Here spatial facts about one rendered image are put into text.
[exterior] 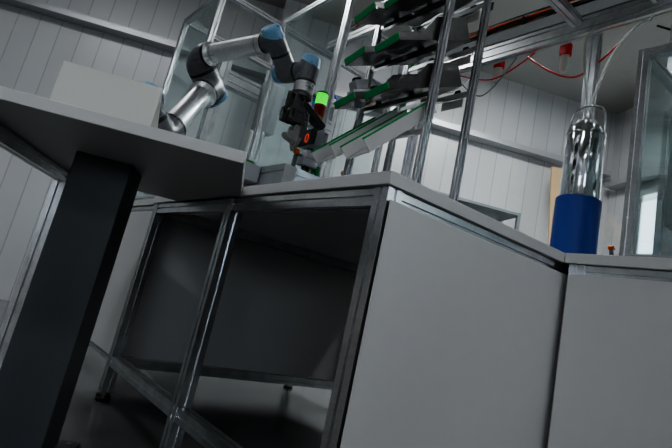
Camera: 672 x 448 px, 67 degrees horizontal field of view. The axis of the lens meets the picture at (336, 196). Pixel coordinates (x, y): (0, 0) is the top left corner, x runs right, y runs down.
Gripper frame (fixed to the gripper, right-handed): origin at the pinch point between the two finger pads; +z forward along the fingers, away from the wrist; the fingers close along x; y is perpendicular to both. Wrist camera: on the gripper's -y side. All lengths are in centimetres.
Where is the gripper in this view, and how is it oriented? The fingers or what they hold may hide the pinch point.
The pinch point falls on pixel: (294, 148)
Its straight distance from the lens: 182.7
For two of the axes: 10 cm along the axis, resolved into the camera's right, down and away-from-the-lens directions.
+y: -7.6, -3.0, -5.8
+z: -2.2, 9.5, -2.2
